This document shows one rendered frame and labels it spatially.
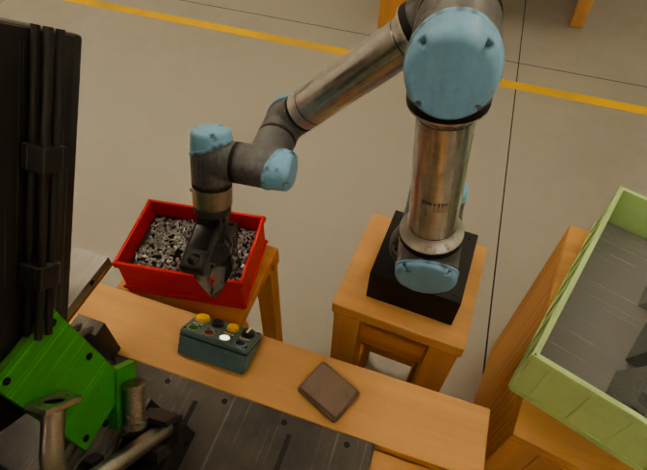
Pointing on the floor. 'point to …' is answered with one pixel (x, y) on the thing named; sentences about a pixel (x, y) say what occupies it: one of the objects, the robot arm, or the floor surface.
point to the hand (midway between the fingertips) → (212, 294)
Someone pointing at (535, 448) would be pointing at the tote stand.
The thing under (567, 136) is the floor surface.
